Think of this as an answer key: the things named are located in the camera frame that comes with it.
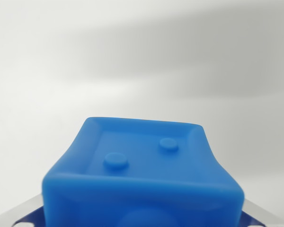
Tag gripper right finger with silver black pad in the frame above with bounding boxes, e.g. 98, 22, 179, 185
240, 199, 273, 227

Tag gripper left finger with silver black pad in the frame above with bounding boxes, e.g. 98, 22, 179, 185
10, 193, 46, 227

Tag blue soft cube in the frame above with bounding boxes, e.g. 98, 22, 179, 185
41, 116, 246, 227

